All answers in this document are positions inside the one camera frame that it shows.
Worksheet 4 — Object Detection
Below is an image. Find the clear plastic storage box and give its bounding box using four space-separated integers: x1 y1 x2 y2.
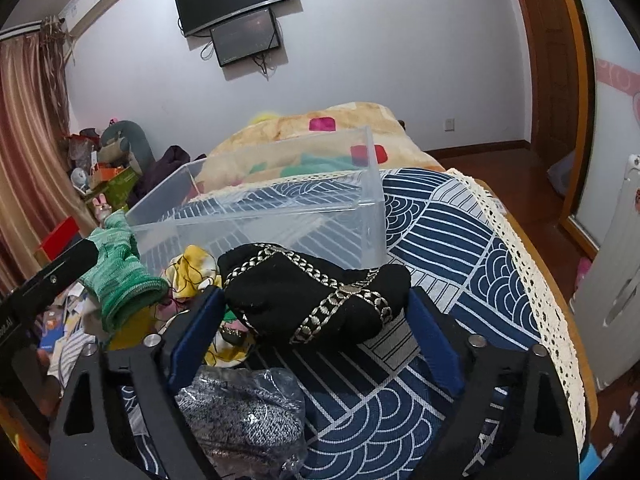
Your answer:
126 134 387 274

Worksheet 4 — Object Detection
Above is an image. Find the dark purple clothing pile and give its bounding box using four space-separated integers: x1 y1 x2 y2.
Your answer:
126 145 192 209

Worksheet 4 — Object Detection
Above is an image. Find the striped pink brown curtain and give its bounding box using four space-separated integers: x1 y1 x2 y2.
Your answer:
1 16 96 295

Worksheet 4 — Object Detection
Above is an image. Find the green box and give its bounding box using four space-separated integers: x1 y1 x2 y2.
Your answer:
96 168 140 209

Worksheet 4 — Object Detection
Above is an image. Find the green knitted glove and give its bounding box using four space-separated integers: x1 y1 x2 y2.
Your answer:
79 210 169 334

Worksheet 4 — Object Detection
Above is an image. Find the small black wall monitor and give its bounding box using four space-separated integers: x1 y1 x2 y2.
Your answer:
209 8 281 67

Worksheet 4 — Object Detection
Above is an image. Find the grey knit item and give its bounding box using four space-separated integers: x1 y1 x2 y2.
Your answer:
176 366 307 479

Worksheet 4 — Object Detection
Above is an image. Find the black patterned sock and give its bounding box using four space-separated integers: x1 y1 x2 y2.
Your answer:
218 243 411 347

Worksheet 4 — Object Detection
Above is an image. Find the brown wooden door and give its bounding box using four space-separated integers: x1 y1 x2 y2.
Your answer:
504 0 597 256

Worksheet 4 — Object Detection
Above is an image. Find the yellow white patterned cloth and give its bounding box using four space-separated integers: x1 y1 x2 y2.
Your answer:
155 245 254 368

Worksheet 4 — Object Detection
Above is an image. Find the pink rabbit figure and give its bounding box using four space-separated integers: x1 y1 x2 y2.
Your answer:
92 193 113 226

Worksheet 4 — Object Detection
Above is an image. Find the blue white patterned tablecloth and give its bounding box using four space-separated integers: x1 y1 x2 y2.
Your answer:
119 167 589 480

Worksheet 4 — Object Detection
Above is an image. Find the white suitcase with stickers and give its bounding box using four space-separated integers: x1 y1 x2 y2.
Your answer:
570 155 640 391

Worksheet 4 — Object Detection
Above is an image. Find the red box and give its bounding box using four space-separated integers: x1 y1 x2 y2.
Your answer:
38 217 80 261

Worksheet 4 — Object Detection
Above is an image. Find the grey dinosaur plush toy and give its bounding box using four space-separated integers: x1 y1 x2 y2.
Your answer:
98 120 155 176

